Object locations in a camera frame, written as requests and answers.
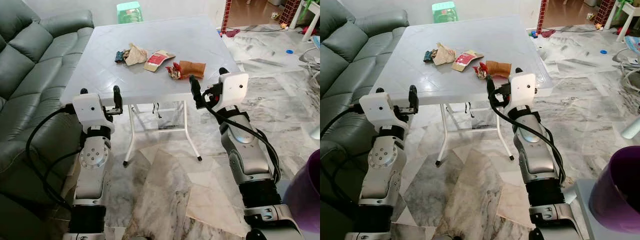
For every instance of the dark crumpled wrapper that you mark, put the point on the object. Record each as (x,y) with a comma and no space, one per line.
(428,56)
(119,57)

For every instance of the red brick wall corner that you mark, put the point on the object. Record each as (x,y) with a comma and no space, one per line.
(604,11)
(290,11)

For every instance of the green plastic stool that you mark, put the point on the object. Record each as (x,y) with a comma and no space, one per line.
(444,12)
(129,12)

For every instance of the white plastic side table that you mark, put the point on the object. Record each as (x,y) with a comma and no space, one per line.
(625,12)
(309,12)

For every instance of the red cloth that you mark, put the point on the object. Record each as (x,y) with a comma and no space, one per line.
(548,33)
(232,33)

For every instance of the purple plastic rubbish bin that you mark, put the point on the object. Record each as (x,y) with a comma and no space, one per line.
(617,190)
(307,195)

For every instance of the grey stand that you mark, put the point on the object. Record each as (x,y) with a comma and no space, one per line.
(585,200)

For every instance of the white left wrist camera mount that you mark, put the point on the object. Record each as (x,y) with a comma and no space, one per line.
(90,107)
(377,107)

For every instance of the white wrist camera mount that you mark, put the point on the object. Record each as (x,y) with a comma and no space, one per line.
(234,90)
(90,107)
(377,107)
(522,89)

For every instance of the dark green leather sofa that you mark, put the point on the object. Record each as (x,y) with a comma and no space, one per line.
(350,55)
(35,55)

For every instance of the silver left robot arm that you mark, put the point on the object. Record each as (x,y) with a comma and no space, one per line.
(92,170)
(382,170)

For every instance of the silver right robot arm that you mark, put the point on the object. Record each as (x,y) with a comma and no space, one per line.
(537,150)
(245,150)

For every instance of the red wrapper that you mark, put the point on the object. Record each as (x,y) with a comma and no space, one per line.
(482,70)
(174,71)

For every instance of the white folding table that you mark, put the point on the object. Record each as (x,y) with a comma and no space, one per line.
(170,40)
(500,37)

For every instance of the red and tan packet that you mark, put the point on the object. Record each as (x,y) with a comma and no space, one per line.
(466,60)
(157,60)

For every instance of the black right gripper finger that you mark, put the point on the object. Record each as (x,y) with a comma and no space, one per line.
(223,71)
(518,70)
(492,90)
(196,90)

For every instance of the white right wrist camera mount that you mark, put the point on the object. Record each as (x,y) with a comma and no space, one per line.
(522,89)
(234,90)

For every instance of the beige crumpled paper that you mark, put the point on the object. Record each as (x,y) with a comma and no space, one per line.
(444,54)
(136,55)

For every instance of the red brick pillar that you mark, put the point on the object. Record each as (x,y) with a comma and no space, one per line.
(227,15)
(542,14)

